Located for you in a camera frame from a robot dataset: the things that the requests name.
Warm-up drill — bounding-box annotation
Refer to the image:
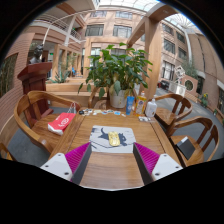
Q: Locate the dark flat notebook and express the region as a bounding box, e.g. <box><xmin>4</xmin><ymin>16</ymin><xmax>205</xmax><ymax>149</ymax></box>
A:
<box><xmin>175</xmin><ymin>136</ymin><xmax>196</xmax><ymax>161</ymax></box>

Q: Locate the white geometric sculpture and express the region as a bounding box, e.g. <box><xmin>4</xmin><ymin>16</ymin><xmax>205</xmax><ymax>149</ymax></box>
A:
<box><xmin>168</xmin><ymin>65</ymin><xmax>188</xmax><ymax>98</ymax></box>

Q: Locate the long wooden planter box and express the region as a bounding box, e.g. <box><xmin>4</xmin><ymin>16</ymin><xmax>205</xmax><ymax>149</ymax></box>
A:
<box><xmin>45</xmin><ymin>78</ymin><xmax>111</xmax><ymax>98</ymax></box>

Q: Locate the green potted plant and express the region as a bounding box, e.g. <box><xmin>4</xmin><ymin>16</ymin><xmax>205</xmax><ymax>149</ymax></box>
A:
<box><xmin>78</xmin><ymin>42</ymin><xmax>154</xmax><ymax>109</ymax></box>

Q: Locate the red and white bag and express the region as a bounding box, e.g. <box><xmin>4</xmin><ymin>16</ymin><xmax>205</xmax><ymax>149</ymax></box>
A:
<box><xmin>47</xmin><ymin>103</ymin><xmax>78</xmax><ymax>136</ymax></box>

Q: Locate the blue squeeze tube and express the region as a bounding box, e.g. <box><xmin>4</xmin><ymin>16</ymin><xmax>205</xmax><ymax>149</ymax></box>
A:
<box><xmin>125</xmin><ymin>95</ymin><xmax>136</xmax><ymax>116</ymax></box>

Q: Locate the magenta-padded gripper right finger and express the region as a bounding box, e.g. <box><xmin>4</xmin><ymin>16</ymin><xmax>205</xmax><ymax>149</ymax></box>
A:
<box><xmin>132</xmin><ymin>142</ymin><xmax>184</xmax><ymax>186</ymax></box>

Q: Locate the white pump bottle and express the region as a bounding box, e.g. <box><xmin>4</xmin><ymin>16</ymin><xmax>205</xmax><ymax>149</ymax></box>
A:
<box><xmin>144</xmin><ymin>97</ymin><xmax>158</xmax><ymax>118</ymax></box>

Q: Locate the grey cat-print mouse pad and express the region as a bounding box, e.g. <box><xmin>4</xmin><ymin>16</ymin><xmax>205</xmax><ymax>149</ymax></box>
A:
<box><xmin>89</xmin><ymin>125</ymin><xmax>137</xmax><ymax>154</ymax></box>

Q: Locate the dark red wooden pedestal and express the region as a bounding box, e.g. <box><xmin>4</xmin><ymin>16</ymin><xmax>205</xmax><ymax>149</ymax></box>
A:
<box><xmin>17</xmin><ymin>61</ymin><xmax>54</xmax><ymax>118</ymax></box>

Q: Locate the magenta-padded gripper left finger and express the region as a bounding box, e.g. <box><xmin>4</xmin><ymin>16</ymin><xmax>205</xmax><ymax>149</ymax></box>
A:
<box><xmin>39</xmin><ymin>142</ymin><xmax>93</xmax><ymax>185</ymax></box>

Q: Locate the orange dish soap bottle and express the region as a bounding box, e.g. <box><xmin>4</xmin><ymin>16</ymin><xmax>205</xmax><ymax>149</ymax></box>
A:
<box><xmin>134</xmin><ymin>90</ymin><xmax>148</xmax><ymax>117</ymax></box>

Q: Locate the clear plastic package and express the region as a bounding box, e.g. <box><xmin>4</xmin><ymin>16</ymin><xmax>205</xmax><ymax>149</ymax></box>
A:
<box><xmin>138</xmin><ymin>115</ymin><xmax>153</xmax><ymax>123</ymax></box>

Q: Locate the dark bust statue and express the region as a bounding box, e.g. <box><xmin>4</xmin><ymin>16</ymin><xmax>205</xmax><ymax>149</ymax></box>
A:
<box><xmin>28</xmin><ymin>44</ymin><xmax>45</xmax><ymax>65</ymax></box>

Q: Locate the yellow computer mouse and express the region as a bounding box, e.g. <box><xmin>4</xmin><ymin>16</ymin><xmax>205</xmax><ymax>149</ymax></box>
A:
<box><xmin>107</xmin><ymin>131</ymin><xmax>121</xmax><ymax>147</ymax></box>

